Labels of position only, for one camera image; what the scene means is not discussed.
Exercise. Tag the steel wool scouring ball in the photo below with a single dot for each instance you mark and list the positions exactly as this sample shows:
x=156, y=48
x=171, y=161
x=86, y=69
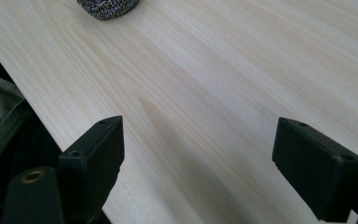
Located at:
x=107, y=7

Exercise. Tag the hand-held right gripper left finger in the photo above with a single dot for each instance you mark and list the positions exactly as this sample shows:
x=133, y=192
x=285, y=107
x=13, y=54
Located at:
x=93, y=165

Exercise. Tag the dark green clothing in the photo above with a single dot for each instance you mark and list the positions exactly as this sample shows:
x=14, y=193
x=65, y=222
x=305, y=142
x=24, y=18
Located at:
x=0, y=124

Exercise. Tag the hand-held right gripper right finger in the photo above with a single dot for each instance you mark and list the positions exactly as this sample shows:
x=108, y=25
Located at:
x=317, y=174

